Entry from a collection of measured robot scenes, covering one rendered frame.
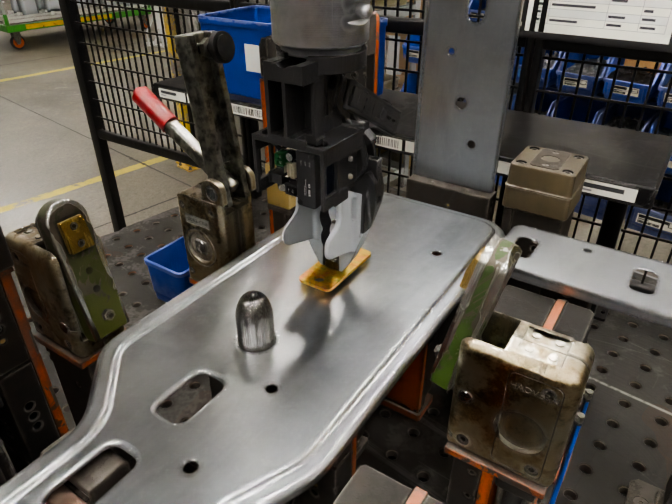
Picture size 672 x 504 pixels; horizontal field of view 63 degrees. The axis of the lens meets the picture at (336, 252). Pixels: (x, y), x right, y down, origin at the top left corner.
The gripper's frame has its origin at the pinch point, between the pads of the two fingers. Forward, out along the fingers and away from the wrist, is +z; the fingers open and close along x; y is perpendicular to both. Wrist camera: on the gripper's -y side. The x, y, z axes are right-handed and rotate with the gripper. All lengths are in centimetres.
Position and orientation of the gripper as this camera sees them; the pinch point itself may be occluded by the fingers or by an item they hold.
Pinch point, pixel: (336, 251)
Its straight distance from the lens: 55.0
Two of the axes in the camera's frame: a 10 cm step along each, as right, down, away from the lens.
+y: -5.5, 4.5, -7.1
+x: 8.4, 2.9, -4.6
